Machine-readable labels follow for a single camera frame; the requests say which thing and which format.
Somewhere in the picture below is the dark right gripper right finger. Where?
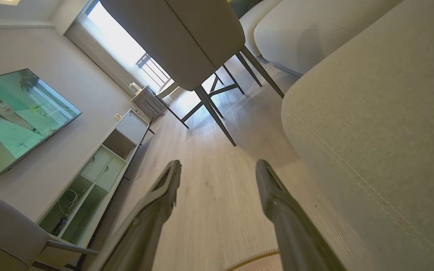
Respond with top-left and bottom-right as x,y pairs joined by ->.
255,159 -> 347,271

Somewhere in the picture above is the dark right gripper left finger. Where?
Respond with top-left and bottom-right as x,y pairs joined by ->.
89,160 -> 182,271

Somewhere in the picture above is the rug with yellow edge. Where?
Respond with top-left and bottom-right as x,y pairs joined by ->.
225,250 -> 284,271

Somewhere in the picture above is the white cabinet drawer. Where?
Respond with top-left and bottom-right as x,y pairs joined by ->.
97,157 -> 125,191
81,147 -> 112,181

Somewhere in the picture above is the white television cabinet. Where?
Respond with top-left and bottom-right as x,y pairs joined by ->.
36,109 -> 151,250

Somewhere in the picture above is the white slatted appliance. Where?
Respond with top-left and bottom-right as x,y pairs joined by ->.
128,83 -> 169,122

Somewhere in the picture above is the beige fabric sofa module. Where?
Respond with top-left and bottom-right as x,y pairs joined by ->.
238,0 -> 282,58
281,0 -> 434,271
254,0 -> 403,76

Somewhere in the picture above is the grey upholstered chair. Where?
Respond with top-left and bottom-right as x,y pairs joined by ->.
0,184 -> 99,271

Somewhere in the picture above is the window balcony railing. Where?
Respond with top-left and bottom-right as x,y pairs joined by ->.
136,53 -> 171,88

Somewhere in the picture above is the white pleated curtain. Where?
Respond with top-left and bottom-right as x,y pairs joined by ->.
65,14 -> 143,97

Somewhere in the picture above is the dark green cushion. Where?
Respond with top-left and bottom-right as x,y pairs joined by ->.
229,0 -> 263,18

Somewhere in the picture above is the white cable in cabinet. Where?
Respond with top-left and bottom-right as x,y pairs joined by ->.
60,188 -> 79,223

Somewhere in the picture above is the wall mounted flat television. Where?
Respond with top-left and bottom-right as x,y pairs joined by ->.
0,69 -> 82,175

